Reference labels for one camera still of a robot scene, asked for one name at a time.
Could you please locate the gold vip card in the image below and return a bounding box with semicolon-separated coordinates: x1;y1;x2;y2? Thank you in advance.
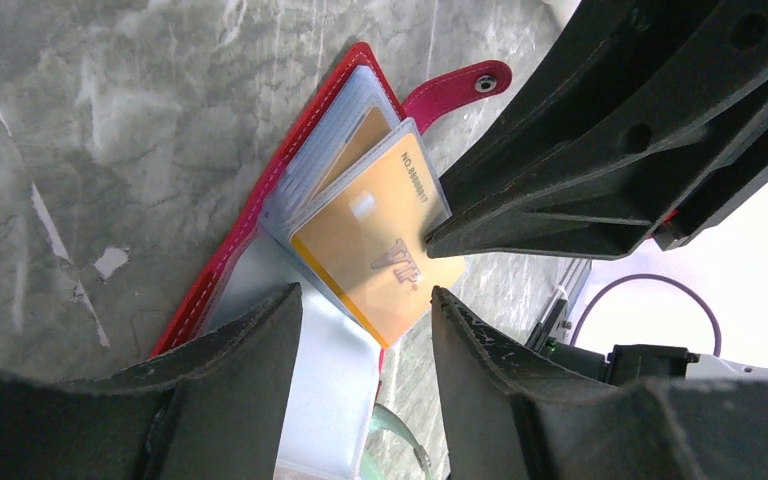
289;122;466;349

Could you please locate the red card holder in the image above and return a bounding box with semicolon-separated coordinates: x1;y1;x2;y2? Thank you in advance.
153;42;512;479

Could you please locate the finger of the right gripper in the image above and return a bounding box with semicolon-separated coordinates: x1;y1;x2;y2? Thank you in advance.
426;1;768;260
442;1;679;199

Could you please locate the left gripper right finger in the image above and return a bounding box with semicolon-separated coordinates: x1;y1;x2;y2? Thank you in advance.
431;287;768;479

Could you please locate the aluminium frame rail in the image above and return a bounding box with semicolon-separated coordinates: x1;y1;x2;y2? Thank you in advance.
525;259;592;351

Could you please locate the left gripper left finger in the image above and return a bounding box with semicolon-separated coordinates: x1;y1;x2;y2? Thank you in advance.
0;283;302;479

